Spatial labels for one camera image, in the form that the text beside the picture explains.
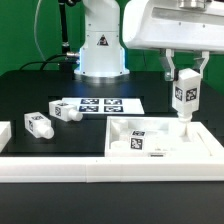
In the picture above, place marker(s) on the white U-shaped fence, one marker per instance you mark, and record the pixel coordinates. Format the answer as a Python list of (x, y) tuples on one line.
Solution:
[(115, 169)]

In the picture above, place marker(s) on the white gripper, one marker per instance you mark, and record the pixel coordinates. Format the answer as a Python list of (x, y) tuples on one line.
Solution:
[(163, 24)]

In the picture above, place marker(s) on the white sheet with markers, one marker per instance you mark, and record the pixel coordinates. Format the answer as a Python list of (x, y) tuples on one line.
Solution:
[(106, 105)]

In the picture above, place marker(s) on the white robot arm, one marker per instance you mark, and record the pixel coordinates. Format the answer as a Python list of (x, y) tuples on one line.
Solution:
[(102, 54)]

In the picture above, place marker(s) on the white square tabletop part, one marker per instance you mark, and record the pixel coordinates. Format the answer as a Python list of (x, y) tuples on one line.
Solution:
[(161, 140)]

